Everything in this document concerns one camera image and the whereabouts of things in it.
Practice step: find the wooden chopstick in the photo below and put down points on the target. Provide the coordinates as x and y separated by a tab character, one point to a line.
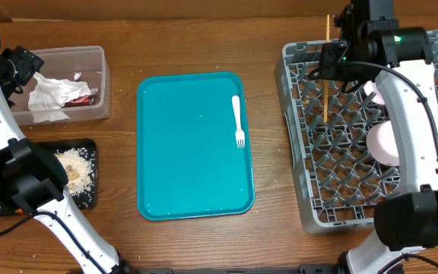
326	82

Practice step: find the rice and peanuts pile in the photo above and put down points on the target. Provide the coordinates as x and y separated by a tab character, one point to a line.
79	170

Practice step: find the pink plate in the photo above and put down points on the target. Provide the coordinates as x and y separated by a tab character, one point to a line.
370	88

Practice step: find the grey dishwasher rack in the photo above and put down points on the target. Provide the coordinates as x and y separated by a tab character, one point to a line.
338	182

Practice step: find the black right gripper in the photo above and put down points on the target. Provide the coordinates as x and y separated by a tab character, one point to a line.
327	52

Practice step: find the small white napkin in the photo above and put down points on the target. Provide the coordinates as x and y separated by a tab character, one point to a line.
48	116

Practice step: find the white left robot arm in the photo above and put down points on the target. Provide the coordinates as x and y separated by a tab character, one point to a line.
63	218

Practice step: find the black food waste tray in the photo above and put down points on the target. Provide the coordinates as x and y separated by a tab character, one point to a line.
33	174

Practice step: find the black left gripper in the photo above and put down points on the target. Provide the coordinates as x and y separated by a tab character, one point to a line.
26	63

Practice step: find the white plastic fork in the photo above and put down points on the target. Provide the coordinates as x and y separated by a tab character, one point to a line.
239	133

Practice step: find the red snack wrapper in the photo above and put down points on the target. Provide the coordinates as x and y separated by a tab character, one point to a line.
77	92

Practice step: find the pink bowl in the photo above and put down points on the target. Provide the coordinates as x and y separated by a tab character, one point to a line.
382	145

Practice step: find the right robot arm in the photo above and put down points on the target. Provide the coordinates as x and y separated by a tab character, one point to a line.
406	224

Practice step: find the clear plastic bin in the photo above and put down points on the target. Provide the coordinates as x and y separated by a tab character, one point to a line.
62	63

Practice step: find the teal serving tray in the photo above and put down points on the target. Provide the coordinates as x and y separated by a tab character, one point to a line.
188	163

